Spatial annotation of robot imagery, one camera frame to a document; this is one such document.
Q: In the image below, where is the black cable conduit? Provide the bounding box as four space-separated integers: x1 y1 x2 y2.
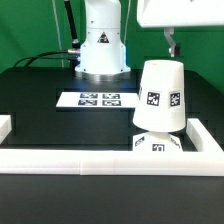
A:
63 0 81 48

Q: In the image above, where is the white marker sheet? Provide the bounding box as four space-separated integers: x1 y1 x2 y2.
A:
56 92 138 108

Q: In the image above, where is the white fence frame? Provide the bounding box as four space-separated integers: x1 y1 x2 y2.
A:
0 119 224 176

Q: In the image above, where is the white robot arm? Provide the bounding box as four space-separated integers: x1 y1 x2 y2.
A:
75 0 224 81

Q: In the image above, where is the white lamp base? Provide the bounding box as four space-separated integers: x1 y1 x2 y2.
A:
132 132 183 152

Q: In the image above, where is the white lamp shade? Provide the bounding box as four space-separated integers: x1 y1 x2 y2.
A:
133 60 186 132

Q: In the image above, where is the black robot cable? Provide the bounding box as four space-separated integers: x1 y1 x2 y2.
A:
13 49 82 69

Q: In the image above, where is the thin grey cable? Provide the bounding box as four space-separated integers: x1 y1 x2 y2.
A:
51 0 64 69

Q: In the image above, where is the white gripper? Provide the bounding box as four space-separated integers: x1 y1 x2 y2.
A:
137 0 224 57

